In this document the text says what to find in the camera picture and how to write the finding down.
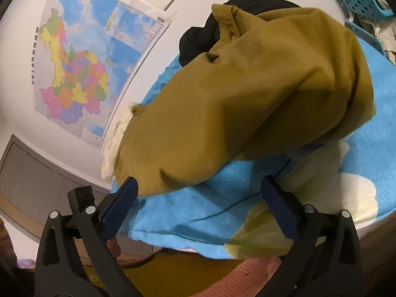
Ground brown bed frame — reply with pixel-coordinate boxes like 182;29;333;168
353;220;396;285

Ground mustard yellow cloth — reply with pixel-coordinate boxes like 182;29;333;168
122;250;248;297

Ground crumpled white plastic bag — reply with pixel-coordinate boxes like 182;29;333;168
373;25;396;66

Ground cream white cloth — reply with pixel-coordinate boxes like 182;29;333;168
101;103;141;180

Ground black garment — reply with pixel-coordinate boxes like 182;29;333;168
179;0;302;67

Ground blue printed blanket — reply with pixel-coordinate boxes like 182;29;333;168
111;35;396;259

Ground pink knitted garment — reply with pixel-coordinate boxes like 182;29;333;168
213;255;293;297

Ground olive green jacket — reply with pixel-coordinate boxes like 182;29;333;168
114;3;376;197

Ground colourful wall map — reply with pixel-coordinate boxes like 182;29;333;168
31;0;178;149

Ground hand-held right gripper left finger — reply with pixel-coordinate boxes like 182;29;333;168
34;176;143;297

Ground person's left hand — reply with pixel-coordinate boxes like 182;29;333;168
106;238;122;258

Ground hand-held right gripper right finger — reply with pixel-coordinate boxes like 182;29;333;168
255;175;363;297

